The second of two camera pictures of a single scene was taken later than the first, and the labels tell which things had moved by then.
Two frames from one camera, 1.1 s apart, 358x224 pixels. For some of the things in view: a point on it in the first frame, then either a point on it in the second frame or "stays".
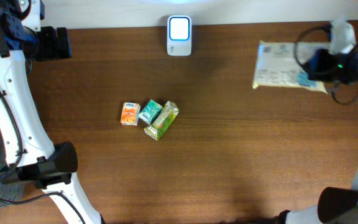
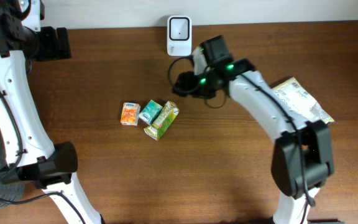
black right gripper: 317,64 to 181,83
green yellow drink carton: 163,121 stays
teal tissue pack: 149,112 stays
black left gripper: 60,42 stays
